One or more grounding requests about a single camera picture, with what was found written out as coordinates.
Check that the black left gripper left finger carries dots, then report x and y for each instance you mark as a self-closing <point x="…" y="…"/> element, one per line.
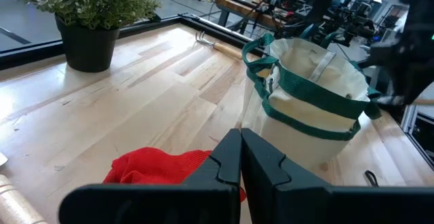
<point x="152" y="203"/>

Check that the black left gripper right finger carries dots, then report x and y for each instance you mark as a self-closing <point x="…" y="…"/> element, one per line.
<point x="339" y="207"/>

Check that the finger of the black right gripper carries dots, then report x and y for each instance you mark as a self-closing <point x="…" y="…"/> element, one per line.
<point x="417" y="88"/>
<point x="396" y="90"/>

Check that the red gardening glove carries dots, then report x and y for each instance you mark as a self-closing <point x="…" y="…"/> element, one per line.
<point x="152" y="166"/>

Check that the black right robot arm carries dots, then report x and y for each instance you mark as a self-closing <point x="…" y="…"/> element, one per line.
<point x="420" y="10"/>

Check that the potted green plant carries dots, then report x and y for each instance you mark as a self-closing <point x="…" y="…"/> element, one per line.
<point x="88" y="47"/>

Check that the wooden background workbench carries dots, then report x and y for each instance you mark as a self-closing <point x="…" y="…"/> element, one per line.
<point x="237" y="8"/>

